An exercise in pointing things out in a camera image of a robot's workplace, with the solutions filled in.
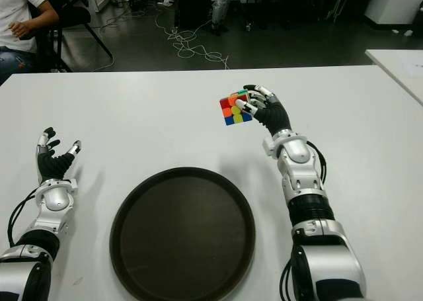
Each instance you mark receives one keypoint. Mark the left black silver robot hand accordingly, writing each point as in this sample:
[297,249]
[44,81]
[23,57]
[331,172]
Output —
[51,165]

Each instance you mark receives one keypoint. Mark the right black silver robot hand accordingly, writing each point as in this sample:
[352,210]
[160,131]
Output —
[274,115]

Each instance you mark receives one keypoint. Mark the multicoloured Rubik's cube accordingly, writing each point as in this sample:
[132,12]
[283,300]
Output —
[231,110]

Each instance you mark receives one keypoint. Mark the right silver black robot arm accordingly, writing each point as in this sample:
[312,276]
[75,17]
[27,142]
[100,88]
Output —
[295,152]

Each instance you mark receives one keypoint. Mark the left silver black robot arm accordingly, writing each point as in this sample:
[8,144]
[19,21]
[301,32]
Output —
[54,198]

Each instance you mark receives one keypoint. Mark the round dark brown plate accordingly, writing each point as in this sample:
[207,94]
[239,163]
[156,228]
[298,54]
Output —
[181,235]

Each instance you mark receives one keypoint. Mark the silver humanoid robot legs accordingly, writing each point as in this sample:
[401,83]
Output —
[218,10]

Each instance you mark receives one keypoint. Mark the white side table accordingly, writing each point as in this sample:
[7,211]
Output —
[396,69]

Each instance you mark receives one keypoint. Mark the white paper sheet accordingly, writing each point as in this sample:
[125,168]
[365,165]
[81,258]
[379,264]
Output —
[414,69]

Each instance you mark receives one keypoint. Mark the black office chair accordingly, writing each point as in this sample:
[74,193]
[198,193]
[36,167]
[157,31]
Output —
[72,16]

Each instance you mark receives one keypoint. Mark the white power strip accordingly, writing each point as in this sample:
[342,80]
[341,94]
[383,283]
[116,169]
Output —
[164,3]

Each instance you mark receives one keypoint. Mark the white paper scrap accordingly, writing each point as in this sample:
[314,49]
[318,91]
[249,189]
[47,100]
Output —
[408,33]

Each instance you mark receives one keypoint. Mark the seated person in white shirt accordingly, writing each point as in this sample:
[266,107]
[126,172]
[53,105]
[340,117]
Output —
[15,10]

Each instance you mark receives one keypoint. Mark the white cabinet with black base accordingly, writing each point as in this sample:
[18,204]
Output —
[393,3]

